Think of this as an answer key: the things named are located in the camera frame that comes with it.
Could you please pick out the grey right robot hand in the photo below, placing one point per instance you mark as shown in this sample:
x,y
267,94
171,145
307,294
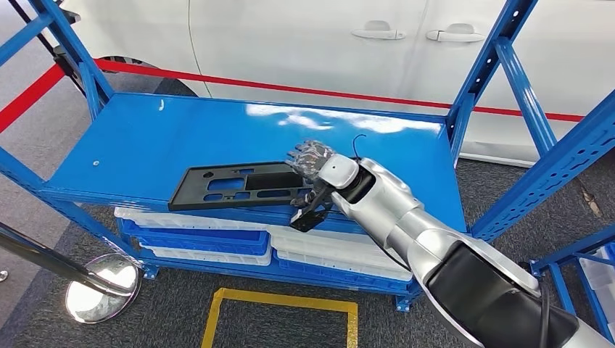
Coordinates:
x,y
310,158

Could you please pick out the black plastic plate part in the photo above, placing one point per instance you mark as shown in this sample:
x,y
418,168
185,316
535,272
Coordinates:
x,y
274,180

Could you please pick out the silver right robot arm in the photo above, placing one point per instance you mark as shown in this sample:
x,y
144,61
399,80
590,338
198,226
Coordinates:
x,y
394,201

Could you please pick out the blue metal shelf rack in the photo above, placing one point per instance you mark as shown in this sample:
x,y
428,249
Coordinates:
x,y
144,134

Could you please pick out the blue wheeled shelf rack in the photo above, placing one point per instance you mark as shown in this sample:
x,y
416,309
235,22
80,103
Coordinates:
x,y
571,249

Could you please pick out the long red barrier belt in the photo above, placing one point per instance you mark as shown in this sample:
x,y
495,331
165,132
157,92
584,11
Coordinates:
x,y
288,88

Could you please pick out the white plastic bin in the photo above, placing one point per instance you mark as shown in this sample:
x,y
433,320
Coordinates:
x,y
346,266
192,222
326,245
206,257
598,278

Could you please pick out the white car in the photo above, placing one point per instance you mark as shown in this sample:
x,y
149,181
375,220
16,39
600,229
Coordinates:
x,y
288,48

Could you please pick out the yellow floor tape square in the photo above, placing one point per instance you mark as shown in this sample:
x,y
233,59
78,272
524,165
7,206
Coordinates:
x,y
352,326

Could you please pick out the short red barrier belt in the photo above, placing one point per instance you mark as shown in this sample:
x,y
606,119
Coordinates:
x,y
29,96

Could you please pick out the small metal hook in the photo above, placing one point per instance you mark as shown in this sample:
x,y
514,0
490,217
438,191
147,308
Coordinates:
x,y
3,276

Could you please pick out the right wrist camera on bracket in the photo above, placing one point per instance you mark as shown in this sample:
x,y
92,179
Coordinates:
x,y
305,221

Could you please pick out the chrome stanchion post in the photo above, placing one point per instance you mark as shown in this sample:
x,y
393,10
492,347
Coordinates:
x,y
101,298

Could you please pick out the black stanchion post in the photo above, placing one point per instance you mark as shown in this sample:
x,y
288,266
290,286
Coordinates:
x,y
48,45

